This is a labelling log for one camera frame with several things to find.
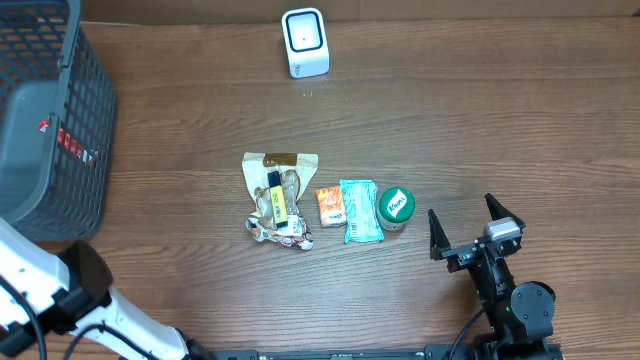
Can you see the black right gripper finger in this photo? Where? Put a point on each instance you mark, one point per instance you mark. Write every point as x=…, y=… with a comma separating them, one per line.
x=439, y=243
x=498, y=211

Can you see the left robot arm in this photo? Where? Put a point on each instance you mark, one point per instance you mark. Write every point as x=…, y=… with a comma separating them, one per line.
x=73, y=292

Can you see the orange snack packet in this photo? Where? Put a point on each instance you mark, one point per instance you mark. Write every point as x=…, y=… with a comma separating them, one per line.
x=331, y=206

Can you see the green lid Knorr jar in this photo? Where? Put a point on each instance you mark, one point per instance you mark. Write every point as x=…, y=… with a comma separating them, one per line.
x=395, y=208

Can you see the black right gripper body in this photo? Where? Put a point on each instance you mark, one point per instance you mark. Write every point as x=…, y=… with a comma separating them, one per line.
x=473, y=251

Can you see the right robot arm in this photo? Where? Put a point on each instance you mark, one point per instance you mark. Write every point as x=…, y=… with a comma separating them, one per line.
x=514, y=320

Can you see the teal tissue packet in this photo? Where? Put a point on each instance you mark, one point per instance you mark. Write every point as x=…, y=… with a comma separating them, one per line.
x=360, y=204

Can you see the yellow highlighter pen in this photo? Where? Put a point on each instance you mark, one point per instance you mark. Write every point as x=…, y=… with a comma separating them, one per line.
x=278, y=201

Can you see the clear brown snack bag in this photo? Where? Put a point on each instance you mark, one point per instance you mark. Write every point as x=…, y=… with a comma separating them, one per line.
x=296, y=172

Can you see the grey plastic mesh basket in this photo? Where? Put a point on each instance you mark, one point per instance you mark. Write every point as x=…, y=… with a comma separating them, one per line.
x=58, y=116

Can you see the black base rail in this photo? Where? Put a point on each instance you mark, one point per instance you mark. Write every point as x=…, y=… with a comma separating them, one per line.
x=340, y=355

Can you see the red snack bar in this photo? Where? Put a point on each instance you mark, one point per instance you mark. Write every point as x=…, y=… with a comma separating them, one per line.
x=73, y=146

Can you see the white barcode scanner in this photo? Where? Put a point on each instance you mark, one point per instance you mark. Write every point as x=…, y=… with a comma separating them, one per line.
x=305, y=42

